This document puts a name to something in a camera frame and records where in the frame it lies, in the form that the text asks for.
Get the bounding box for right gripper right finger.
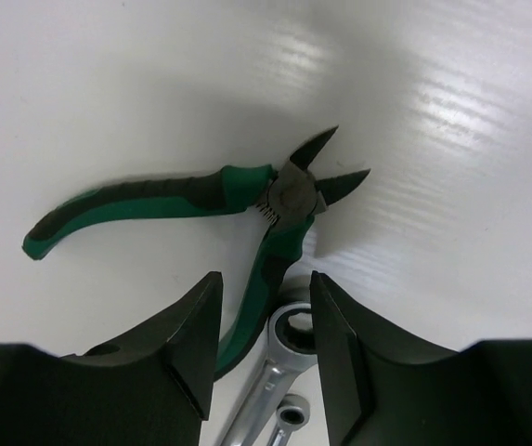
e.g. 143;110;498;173
309;272;532;445

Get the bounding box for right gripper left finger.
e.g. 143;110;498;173
0;271;223;445

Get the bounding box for green handled pliers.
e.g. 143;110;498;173
22;127;370;379

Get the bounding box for small silver wrench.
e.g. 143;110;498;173
266;393;311;446

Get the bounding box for long silver ratchet wrench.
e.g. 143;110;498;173
219;288;318;445

